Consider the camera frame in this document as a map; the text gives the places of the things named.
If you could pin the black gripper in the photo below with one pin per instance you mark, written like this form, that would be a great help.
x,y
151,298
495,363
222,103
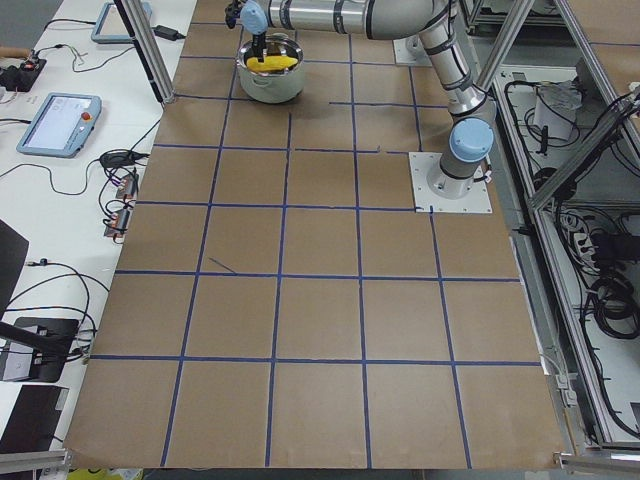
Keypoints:
x,y
258,41

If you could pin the yellow corn cob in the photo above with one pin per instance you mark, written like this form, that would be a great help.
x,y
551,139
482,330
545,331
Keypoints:
x,y
271,64

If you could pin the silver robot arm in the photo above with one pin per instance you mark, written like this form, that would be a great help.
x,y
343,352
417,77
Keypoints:
x,y
471,137

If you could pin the pale green cooking pot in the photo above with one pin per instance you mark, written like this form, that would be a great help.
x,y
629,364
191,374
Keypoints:
x,y
272,88

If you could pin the black power brick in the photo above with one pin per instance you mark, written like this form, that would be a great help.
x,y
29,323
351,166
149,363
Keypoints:
x,y
167,33

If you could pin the far teach pendant tablet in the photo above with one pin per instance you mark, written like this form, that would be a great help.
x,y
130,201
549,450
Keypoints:
x,y
109,27

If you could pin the teach pendant tablet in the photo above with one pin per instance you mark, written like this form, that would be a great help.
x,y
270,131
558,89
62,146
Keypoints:
x,y
61,126
109,27

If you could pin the usb hub adapter upper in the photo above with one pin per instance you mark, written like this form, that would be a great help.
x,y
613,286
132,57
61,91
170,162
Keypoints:
x,y
128,187

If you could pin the usb hub adapter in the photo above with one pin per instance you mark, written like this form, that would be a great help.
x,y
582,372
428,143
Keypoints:
x,y
128,187
116,225

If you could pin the near teach pendant tablet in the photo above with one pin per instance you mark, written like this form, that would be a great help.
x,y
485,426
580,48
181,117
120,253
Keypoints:
x,y
61,126

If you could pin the usb hub adapter lower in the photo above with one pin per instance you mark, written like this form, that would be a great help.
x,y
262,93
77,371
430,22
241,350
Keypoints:
x,y
116,225

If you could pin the white bucket under table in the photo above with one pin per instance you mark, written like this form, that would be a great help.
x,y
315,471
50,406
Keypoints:
x,y
556,109

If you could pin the black monitor stand base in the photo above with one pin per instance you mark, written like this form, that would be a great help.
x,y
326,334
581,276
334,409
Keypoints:
x,y
36,348

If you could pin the aluminium frame post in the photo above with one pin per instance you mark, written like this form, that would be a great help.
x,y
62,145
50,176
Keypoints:
x,y
140,32

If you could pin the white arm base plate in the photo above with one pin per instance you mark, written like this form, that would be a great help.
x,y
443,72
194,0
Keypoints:
x,y
410,52
435,192

